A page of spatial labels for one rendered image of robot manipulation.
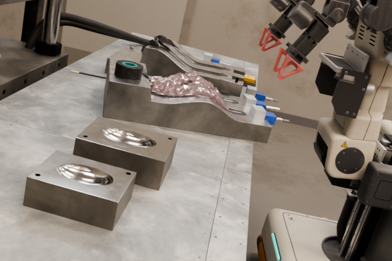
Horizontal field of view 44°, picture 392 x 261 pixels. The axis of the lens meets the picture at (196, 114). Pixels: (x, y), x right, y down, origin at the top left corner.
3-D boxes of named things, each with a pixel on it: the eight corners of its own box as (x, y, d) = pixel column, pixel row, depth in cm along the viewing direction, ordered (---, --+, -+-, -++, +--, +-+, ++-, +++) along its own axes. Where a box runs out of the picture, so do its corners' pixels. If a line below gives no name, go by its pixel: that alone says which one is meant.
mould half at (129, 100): (245, 113, 171) (254, 84, 168) (267, 143, 147) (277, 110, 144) (104, 88, 160) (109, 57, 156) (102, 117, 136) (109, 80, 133)
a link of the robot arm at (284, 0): (315, -1, 182) (310, -4, 190) (293, -22, 179) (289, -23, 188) (293, 23, 185) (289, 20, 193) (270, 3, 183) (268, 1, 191)
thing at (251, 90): (276, 106, 189) (280, 93, 187) (277, 109, 184) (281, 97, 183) (244, 98, 189) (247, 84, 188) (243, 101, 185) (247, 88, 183)
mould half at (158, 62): (240, 90, 199) (248, 59, 195) (236, 108, 174) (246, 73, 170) (123, 59, 202) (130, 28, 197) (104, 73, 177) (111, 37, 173)
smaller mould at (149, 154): (171, 163, 118) (177, 137, 116) (158, 190, 104) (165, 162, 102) (93, 142, 119) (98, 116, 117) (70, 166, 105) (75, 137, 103)
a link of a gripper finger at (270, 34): (256, 46, 185) (273, 27, 183) (254, 42, 192) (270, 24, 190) (269, 57, 187) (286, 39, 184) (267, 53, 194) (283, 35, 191)
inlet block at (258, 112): (284, 126, 158) (289, 110, 157) (289, 131, 154) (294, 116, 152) (247, 119, 155) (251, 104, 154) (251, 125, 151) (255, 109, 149)
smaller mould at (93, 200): (131, 198, 99) (136, 172, 97) (112, 231, 86) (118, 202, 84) (52, 175, 100) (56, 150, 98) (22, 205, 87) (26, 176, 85)
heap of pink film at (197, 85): (220, 95, 164) (226, 73, 161) (232, 113, 147) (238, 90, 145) (144, 81, 158) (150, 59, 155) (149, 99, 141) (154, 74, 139)
